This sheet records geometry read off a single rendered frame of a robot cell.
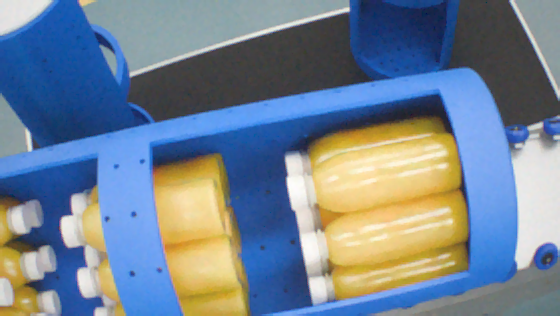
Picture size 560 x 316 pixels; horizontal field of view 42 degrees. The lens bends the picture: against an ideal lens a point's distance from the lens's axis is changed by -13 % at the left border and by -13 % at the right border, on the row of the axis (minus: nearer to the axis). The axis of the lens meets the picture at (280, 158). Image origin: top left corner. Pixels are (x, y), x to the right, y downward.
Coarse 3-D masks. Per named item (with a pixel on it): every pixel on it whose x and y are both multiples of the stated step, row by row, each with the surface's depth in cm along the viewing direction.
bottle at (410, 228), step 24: (456, 192) 96; (360, 216) 95; (384, 216) 95; (408, 216) 94; (432, 216) 94; (456, 216) 94; (336, 240) 95; (360, 240) 94; (384, 240) 94; (408, 240) 94; (432, 240) 95; (456, 240) 95; (336, 264) 97; (360, 264) 96
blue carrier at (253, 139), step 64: (128, 128) 100; (192, 128) 94; (256, 128) 109; (320, 128) 111; (448, 128) 113; (0, 192) 111; (64, 192) 113; (128, 192) 89; (256, 192) 115; (512, 192) 87; (64, 256) 115; (128, 256) 87; (256, 256) 114; (512, 256) 91
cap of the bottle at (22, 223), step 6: (12, 210) 102; (18, 210) 101; (24, 210) 103; (12, 216) 101; (18, 216) 101; (24, 216) 102; (12, 222) 101; (18, 222) 101; (24, 222) 102; (30, 222) 104; (18, 228) 101; (24, 228) 101
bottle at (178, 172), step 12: (156, 168) 101; (168, 168) 101; (180, 168) 100; (192, 168) 100; (204, 168) 100; (216, 168) 100; (156, 180) 100; (168, 180) 100; (180, 180) 99; (216, 180) 99; (96, 192) 101; (84, 204) 101
